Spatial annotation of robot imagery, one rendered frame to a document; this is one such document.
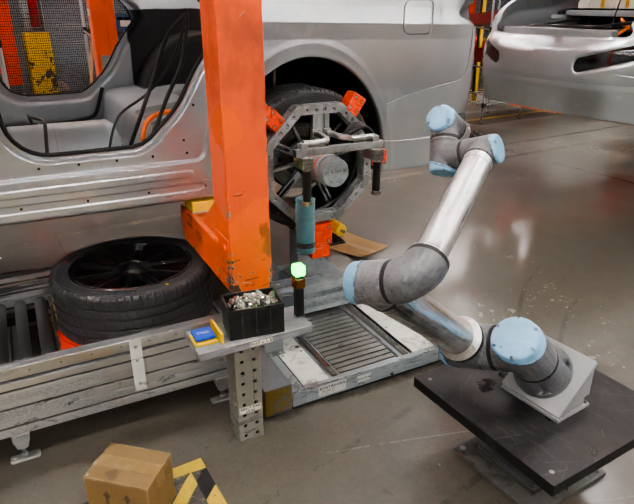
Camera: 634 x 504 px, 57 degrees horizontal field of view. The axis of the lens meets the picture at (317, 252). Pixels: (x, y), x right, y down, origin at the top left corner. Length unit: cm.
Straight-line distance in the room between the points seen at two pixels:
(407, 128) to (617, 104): 195
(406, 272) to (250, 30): 98
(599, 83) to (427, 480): 315
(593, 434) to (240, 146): 146
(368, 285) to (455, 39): 188
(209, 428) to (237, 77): 132
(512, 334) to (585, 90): 293
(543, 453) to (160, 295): 144
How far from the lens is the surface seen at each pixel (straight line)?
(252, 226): 213
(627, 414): 220
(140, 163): 252
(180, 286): 238
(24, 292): 302
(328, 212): 276
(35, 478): 239
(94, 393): 235
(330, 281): 297
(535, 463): 190
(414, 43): 297
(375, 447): 231
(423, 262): 144
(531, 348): 188
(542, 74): 476
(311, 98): 269
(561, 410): 207
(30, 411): 236
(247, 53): 200
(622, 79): 453
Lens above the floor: 152
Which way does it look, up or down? 23 degrees down
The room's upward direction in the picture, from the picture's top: straight up
